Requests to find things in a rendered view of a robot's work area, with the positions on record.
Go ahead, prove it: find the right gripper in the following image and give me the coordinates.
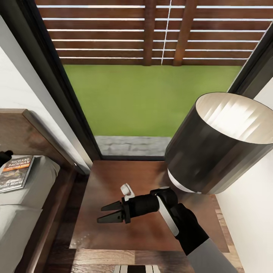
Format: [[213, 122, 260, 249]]
[[97, 195, 147, 224]]

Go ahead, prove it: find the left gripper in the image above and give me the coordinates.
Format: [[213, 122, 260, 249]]
[[0, 151, 13, 170]]

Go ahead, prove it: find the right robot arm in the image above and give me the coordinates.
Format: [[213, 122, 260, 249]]
[[97, 183, 239, 273]]

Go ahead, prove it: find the hardback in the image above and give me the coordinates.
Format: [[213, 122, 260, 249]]
[[0, 156, 35, 193]]

